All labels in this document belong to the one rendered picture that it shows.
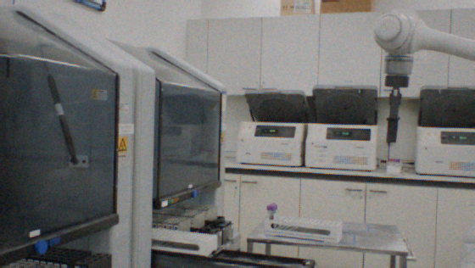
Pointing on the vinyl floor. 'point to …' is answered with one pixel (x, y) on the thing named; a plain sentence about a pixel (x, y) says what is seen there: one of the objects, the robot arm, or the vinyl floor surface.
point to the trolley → (365, 237)
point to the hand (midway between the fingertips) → (391, 137)
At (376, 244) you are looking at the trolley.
